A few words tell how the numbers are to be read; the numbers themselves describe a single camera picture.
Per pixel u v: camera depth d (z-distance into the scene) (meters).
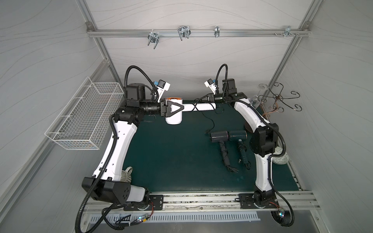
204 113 0.64
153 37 0.78
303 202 0.74
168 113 0.56
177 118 0.60
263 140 0.55
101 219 0.41
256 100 0.92
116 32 0.78
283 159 0.86
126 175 0.76
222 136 0.93
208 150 0.91
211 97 0.78
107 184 0.38
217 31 0.78
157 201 0.73
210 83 0.78
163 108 0.55
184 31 0.77
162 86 0.57
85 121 0.69
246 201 0.73
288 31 0.76
